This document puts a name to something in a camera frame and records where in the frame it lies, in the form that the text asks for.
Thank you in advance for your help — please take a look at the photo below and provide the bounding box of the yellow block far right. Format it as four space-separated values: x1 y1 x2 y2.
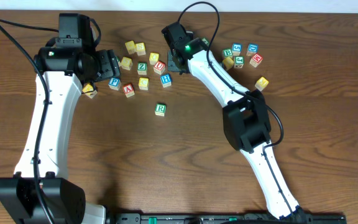
255 77 269 91

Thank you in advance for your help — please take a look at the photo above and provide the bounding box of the yellow block near B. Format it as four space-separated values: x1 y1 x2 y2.
223 57 234 71

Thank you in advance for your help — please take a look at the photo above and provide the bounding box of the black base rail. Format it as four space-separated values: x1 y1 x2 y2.
106 213 347 224

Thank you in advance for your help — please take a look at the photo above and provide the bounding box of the blue S letter block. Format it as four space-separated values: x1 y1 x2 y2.
231 43 242 56

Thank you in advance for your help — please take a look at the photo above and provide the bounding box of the green R letter block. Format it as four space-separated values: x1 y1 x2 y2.
155 103 167 116

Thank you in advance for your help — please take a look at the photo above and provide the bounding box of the blue H letter block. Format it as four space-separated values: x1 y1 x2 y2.
160 73 172 88

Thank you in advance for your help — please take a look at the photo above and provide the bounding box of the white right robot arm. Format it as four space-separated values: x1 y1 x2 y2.
162 22 299 220

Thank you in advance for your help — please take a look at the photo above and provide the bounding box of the yellow O letter block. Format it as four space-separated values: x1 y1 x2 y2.
149 52 159 65

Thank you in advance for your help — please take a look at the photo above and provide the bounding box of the red U letter block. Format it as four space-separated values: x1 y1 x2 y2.
154 60 166 75

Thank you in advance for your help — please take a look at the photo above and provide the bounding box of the green B letter block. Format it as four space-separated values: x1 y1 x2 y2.
222 49 233 59

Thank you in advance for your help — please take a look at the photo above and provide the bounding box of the yellow block far left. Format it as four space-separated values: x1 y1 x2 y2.
82 83 98 99

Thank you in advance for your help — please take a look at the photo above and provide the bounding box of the blue D block right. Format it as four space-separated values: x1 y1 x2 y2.
246 43 259 56

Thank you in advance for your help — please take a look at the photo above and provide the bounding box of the red M letter block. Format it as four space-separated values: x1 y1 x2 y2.
249 54 264 68

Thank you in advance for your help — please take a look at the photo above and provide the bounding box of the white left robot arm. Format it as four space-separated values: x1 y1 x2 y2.
0 13 120 224

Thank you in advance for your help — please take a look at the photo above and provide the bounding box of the green Z letter block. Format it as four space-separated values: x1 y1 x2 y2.
137 62 147 75

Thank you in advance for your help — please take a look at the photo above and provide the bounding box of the green 4 number block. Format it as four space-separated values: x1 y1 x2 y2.
201 38 210 47

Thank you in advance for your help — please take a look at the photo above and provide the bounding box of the yellow block top left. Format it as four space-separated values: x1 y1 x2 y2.
125 40 136 54

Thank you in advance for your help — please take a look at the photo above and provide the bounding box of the green J letter block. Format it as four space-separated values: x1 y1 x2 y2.
234 56 244 68

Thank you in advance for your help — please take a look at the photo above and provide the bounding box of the blue P letter block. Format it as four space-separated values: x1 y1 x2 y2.
108 78 121 91

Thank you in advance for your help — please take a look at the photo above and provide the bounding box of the red A letter block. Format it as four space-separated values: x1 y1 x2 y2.
122 83 135 98

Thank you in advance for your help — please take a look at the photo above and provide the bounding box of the yellow C letter block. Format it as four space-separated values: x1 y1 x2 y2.
139 77 149 90

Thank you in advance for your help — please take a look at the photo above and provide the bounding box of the yellow S letter block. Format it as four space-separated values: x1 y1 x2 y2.
135 42 146 56

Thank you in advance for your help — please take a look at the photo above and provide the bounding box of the yellow block beside gripper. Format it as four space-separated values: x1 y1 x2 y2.
121 57 133 70

